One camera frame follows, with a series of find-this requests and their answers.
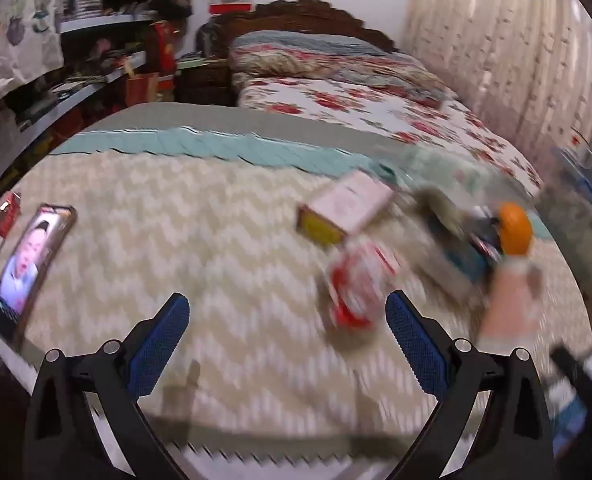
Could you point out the red floral bedsheet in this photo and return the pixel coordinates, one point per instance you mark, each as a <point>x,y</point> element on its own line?
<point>375,105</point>

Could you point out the pink cardboard box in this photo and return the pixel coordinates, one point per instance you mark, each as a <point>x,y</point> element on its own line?
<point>348,205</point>

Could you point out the red patterned gift box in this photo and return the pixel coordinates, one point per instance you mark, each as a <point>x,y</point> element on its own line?
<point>163,45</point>

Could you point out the dark wooden nightstand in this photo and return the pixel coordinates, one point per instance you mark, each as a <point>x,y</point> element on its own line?
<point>203,80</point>

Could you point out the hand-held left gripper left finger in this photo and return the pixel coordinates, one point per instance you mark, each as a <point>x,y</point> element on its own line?
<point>158,345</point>

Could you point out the red paper gift bag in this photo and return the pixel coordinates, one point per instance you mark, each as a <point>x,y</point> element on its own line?
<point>141,87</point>

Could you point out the dark wrapper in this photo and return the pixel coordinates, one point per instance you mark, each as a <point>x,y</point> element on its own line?
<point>450,220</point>

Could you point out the small red packet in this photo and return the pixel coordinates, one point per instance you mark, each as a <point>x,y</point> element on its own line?
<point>6,215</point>

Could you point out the orange-capped bottle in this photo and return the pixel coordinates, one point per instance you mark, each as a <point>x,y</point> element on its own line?
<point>513,230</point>

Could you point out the cluttered wall shelf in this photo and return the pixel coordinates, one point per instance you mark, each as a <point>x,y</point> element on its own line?
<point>101,75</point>

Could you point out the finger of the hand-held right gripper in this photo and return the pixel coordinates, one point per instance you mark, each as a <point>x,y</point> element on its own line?
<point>573,367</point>

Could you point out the red and white packet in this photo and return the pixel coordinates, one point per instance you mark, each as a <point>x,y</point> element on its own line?
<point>360,280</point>

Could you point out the black smartphone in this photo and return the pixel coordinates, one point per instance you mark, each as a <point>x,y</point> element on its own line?
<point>26,265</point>

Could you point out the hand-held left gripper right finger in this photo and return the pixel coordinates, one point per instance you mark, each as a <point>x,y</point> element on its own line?
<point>415,345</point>

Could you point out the folded patchwork quilt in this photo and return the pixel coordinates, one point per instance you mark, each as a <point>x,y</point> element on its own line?
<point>326,55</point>

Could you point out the beige leaf-print curtain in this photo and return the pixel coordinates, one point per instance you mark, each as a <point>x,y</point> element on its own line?
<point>500,35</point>

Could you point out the carved wooden headboard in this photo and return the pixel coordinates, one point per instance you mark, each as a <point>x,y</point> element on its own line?
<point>301,15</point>

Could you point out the beige zigzag blanket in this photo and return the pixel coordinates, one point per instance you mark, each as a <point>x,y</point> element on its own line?
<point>201,220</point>

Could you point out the plant-print hanging cloth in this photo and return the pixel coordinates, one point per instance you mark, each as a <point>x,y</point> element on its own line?
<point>16,25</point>

